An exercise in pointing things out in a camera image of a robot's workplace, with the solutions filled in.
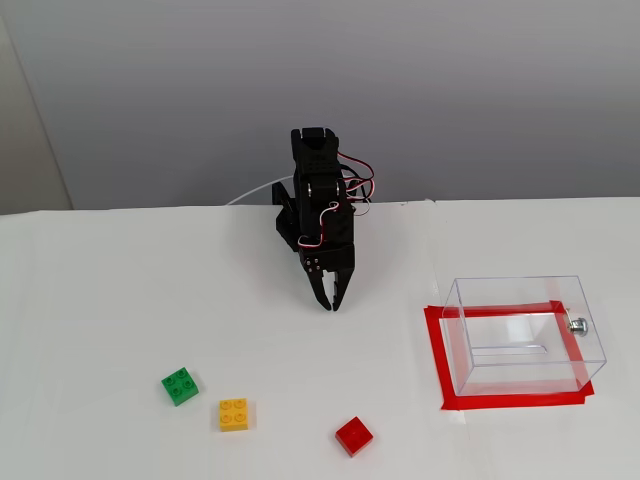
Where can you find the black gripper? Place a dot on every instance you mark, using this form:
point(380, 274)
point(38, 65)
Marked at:
point(334, 259)

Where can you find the red lego brick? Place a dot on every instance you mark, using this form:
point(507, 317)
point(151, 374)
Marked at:
point(354, 436)

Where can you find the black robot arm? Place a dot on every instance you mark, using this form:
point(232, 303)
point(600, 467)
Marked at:
point(320, 165)

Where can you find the yellow lego brick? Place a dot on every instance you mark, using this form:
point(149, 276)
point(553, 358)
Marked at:
point(235, 415)

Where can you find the green lego brick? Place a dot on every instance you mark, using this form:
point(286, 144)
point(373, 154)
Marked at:
point(180, 386)

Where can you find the transparent plastic box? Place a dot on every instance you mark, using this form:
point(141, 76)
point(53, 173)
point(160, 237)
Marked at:
point(525, 370)

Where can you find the black table clamp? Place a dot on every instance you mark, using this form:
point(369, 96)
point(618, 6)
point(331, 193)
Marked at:
point(281, 197)

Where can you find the white paper table cover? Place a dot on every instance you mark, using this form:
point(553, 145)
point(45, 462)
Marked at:
point(150, 300)

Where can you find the silver cam lock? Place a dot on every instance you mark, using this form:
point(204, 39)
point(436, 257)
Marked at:
point(579, 326)

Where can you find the red tape frame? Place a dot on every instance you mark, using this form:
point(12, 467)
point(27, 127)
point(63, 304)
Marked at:
point(435, 360)

